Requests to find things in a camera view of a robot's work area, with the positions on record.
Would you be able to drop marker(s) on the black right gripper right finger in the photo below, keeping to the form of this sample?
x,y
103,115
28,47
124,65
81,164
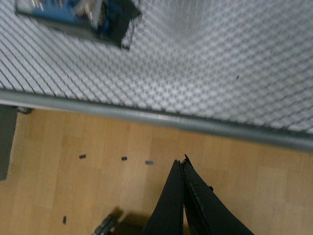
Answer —
x,y
205,212

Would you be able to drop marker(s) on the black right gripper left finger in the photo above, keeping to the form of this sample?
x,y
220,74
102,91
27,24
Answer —
x,y
167,217

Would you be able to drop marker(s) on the red mushroom push button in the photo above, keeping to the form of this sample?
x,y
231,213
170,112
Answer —
x,y
103,21

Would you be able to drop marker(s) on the silver mesh tiered rack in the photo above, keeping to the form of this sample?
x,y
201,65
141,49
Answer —
x,y
234,68

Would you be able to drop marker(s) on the grey table leg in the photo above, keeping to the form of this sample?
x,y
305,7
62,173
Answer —
x,y
8,119

